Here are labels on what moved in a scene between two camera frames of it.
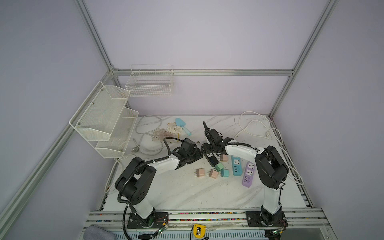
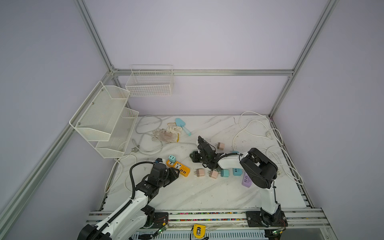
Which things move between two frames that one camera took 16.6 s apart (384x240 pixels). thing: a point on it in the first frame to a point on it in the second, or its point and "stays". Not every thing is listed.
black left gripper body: [195, 156] to [169, 176]
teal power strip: [236, 164] stays
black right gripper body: [208, 148] to [198, 158]
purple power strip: [248, 176] stays
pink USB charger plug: [213, 173] stays
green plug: [224, 173] stays
